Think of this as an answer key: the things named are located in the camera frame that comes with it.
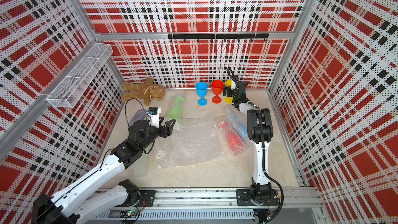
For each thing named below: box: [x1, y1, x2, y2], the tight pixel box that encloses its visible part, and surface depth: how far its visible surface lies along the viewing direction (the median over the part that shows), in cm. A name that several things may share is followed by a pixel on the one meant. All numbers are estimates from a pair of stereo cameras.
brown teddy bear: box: [121, 77, 166, 106], surface depth 113 cm
